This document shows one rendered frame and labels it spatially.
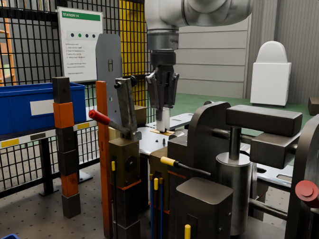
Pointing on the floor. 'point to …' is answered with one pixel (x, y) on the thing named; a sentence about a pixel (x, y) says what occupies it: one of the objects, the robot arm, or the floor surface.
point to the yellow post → (133, 44)
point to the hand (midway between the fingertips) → (163, 119)
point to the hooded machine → (270, 76)
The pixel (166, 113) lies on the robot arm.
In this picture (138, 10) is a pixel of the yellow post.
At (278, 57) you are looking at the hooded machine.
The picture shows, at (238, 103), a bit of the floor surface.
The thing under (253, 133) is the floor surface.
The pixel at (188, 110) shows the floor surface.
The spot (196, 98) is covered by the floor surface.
